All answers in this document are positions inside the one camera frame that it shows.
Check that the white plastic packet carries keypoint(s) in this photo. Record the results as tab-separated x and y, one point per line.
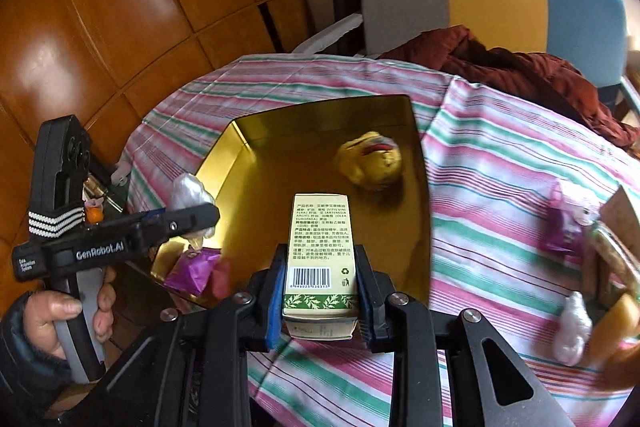
572	332

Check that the smooth yellow sponge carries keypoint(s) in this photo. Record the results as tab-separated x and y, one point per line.
617	332

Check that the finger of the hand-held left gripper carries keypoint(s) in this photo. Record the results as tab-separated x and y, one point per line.
192	219

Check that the purple snack packet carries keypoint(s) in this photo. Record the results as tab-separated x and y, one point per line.
192	271
565	224

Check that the small orange figurine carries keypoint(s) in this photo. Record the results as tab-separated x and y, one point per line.
94	213

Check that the striped bed sheet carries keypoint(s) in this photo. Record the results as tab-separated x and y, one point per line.
480	147

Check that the yellow plush toy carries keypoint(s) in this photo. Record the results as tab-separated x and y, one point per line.
367	159

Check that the cream and green carton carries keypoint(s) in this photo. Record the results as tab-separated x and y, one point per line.
320	237

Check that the gold tin box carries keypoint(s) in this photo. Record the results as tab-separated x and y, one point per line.
320	157

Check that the clear biscuit pack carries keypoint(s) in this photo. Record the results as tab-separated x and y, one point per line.
612	262

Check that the person's left hand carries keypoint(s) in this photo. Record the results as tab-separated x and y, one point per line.
47	314

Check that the white plastic bag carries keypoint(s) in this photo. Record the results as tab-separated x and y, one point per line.
187	192

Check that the wooden wardrobe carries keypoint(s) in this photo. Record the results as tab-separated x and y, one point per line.
125	7

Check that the person's left forearm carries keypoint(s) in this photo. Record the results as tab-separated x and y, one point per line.
25	372

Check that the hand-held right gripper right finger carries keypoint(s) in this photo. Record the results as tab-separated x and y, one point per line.
364	307

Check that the dark red jacket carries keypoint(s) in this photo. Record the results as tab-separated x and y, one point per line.
525	72

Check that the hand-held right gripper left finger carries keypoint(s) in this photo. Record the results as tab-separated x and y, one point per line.
274	313

